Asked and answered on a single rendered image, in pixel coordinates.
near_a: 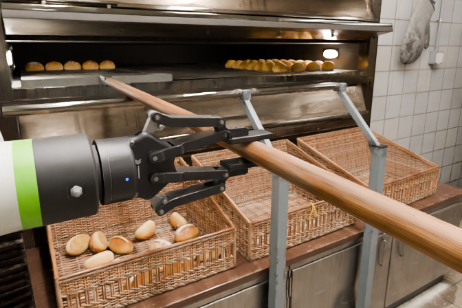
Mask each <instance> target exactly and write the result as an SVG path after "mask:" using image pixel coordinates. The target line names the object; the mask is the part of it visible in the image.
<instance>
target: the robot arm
mask: <svg viewBox="0 0 462 308"><path fill-rule="evenodd" d="M146 117H147V118H148V119H147V121H146V124H145V126H144V129H143V130H141V131H138V132H137V133H135V134H133V135H130V136H124V137H113V138H106V139H99V140H93V142H92V145H91V142H90V139H89V137H88V136H87V135H86V134H85V133H81V134H74V135H62V136H55V137H42V138H35V139H28V140H15V141H7V142H4V140H3V137H2V135H1V132H0V236H3V235H5V234H9V233H13V232H18V231H22V230H27V229H31V228H37V227H41V226H46V225H50V224H54V223H60V222H64V221H69V220H73V219H79V218H83V217H89V216H93V215H96V214H97V212H98V210H99V201H100V203H101V205H102V206H104V205H108V204H114V203H118V202H122V201H128V200H132V199H135V198H142V199H148V200H149V201H150V203H151V207H152V209H153V210H154V211H155V213H156V214H157V215H158V216H163V215H165V214H166V213H167V212H169V211H170V210H172V209H173V208H175V207H178V206H181V205H184V204H188V203H190V202H193V201H196V200H200V199H203V198H206V197H209V196H213V195H216V194H219V193H222V192H224V191H225V189H226V186H225V183H226V180H227V179H228V178H229V177H234V176H238V175H245V174H246V173H248V168H252V167H257V166H258V165H256V164H254V163H252V162H251V161H249V160H247V159H245V158H243V157H236V158H230V159H222V160H220V165H221V167H220V166H219V165H218V164H216V166H175V165H174V161H175V157H176V156H178V155H182V154H183V153H185V152H187V151H191V150H194V149H198V148H201V147H203V146H207V145H210V144H214V143H217V142H220V141H223V142H225V143H227V144H229V145H232V144H240V143H245V142H253V141H259V140H267V139H272V138H273V133H271V132H269V131H265V130H262V129H258V130H253V131H249V129H248V128H247V127H244V126H241V125H240V126H229V127H226V120H225V119H224V118H222V117H219V116H217V115H164V114H163V113H160V112H157V111H154V110H152V109H150V110H148V111H147V112H146ZM165 126H166V127H175V128H179V127H213V129H210V130H207V131H203V132H200V133H196V134H192V135H188V136H186V137H181V138H178V139H175V140H167V141H163V140H162V139H160V138H159V137H157V136H155V135H153V132H154V131H161V130H162V129H163V128H164V127H165ZM194 180H208V181H204V182H201V183H198V184H194V185H192V186H187V187H184V188H180V189H177V190H173V191H170V192H167V193H165V194H164V193H159V194H158V192H160V191H161V190H162V189H163V188H164V187H165V186H166V185H167V184H168V183H175V182H183V181H194Z"/></svg>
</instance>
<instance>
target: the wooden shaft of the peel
mask: <svg viewBox="0 0 462 308"><path fill-rule="evenodd" d="M105 83H106V85H108V86H110V87H112V88H113V89H115V90H117V91H119V92H121V93H123V94H124V95H126V96H128V97H130V98H132V99H134V100H136V101H138V102H140V103H142V104H143V105H145V106H147V107H149V108H151V109H153V110H155V111H157V112H160V113H163V114H164V115H196V114H194V113H191V112H189V111H187V110H185V109H182V108H180V107H177V106H175V105H173V104H171V103H169V102H166V101H164V100H161V99H159V98H156V97H155V96H152V95H150V94H148V93H145V92H143V91H140V90H139V89H136V88H134V87H131V86H129V85H126V84H124V83H122V82H120V81H117V80H115V79H112V78H106V80H105ZM187 128H188V129H190V130H192V131H194V132H196V133H200V132H203V131H207V130H210V129H213V127H187ZM217 144H219V145H220V146H222V147H224V148H226V149H228V150H230V151H232V152H233V153H236V154H237V155H240V156H241V157H243V158H245V159H247V160H249V161H251V162H252V163H254V164H256V165H258V166H260V167H262V168H264V169H265V170H267V171H269V172H271V173H273V174H275V175H277V176H279V177H281V178H283V179H284V180H286V181H288V182H290V183H292V184H294V185H295V186H297V187H299V188H302V189H303V190H305V191H307V192H308V193H311V194H313V195H315V196H316V197H318V198H320V199H322V200H324V201H326V202H327V203H329V204H331V205H333V206H335V207H337V208H339V209H341V210H343V211H345V212H347V213H348V214H350V215H352V216H354V217H356V218H358V219H359V220H361V221H363V222H365V223H367V224H369V225H370V226H373V227H374V228H377V229H378V230H380V231H382V232H384V233H386V234H388V235H390V236H391V237H393V238H395V239H397V240H399V241H401V242H402V243H405V244H406V245H409V246H410V247H412V248H414V249H416V250H418V251H420V252H422V253H423V254H425V255H427V256H429V257H431V258H433V259H434V260H436V261H438V262H440V263H443V264H444V265H446V266H448V267H450V268H452V269H454V270H455V271H457V272H459V273H461V274H462V229H461V228H458V227H456V226H455V225H452V224H450V223H447V222H445V221H442V220H440V219H438V218H436V217H433V216H431V215H429V214H426V213H424V212H422V211H420V210H417V209H415V208H412V207H410V206H407V205H406V204H403V203H401V202H398V201H396V200H394V199H391V198H389V197H387V196H384V195H382V194H380V193H378V192H375V191H373V190H371V189H368V188H366V187H363V186H361V185H359V184H357V183H354V182H352V181H349V180H347V179H345V178H343V177H340V176H338V175H335V174H333V173H330V172H329V171H327V170H324V169H322V168H319V167H317V166H314V165H313V164H310V163H308V162H305V161H303V160H301V159H298V158H297V157H294V156H292V155H289V154H287V153H284V152H282V151H280V150H278V149H275V148H273V147H270V146H268V145H266V144H264V143H262V142H259V141H253V142H245V143H240V144H232V145H229V144H227V143H225V142H223V141H220V142H217Z"/></svg>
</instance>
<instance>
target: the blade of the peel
mask: <svg viewBox="0 0 462 308"><path fill-rule="evenodd" d="M101 75H110V76H112V77H113V79H115V80H117V81H120V82H121V83H141V82H155V81H170V80H173V77H172V74H148V73H139V74H101ZM98 84H100V75H81V76H43V77H23V78H21V85H22V88H28V87H55V86H70V85H98Z"/></svg>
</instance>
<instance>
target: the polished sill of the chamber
mask: <svg viewBox="0 0 462 308"><path fill-rule="evenodd" d="M366 77H367V71H335V72H320V73H306V74H277V75H262V76H234V77H219V78H191V79H177V80H170V81H155V82H128V83H125V84H126V85H129V86H131V87H134V88H136V89H139V90H140V91H143V92H150V91H172V90H182V89H204V88H215V87H236V86H247V85H268V84H279V83H301V82H312V81H323V80H344V79H355V78H366ZM107 94H122V93H121V92H119V91H117V90H115V89H113V88H112V87H110V86H106V87H105V86H104V85H102V84H98V85H70V86H55V87H28V88H22V87H13V88H12V95H13V100H31V99H43V98H64V97H75V96H96V95H107Z"/></svg>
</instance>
